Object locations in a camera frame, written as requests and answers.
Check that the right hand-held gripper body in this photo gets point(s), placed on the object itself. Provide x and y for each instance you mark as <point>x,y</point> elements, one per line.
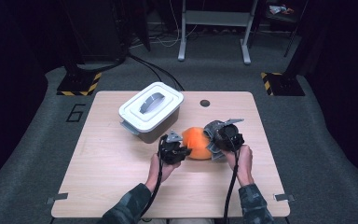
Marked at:
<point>230,138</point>

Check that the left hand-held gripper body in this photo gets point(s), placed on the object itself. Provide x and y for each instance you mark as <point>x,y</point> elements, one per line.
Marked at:
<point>171,154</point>

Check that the orange plush toy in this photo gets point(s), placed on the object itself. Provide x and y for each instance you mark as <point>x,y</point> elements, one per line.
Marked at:
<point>197,144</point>

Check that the grey fluffy cloth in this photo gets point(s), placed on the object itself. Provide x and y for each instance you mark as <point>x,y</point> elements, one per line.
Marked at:
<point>210,129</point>

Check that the translucent brown storage box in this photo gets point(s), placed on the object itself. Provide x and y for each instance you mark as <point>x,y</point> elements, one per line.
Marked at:
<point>161,129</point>

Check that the person's left hand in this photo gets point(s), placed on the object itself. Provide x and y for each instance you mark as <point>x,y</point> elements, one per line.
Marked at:
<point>153,171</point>

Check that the person's right hand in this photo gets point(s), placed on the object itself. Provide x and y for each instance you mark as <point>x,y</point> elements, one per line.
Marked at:
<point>245,166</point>

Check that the black round table grommet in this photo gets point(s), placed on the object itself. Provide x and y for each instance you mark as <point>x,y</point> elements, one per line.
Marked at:
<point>205,103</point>

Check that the grey tape strip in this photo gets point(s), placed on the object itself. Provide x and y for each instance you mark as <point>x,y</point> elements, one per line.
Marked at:
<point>57,198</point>
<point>284,197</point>

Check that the dark shelf rack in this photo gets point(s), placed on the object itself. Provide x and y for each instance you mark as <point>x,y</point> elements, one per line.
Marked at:
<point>279,21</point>

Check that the small colourful item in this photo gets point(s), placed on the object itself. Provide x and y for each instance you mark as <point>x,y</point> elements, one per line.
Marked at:
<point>278,9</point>

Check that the black cabinet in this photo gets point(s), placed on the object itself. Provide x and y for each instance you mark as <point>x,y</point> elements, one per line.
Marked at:
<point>96,28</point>

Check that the black yellow striped base plate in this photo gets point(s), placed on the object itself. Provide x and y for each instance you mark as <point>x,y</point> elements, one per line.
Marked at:
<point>77,84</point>
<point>284,84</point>

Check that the white metal stand frame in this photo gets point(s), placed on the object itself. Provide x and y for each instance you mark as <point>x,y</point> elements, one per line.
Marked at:
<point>217,18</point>

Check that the black stand post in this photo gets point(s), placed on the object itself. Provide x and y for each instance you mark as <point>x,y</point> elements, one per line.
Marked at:
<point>70,62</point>

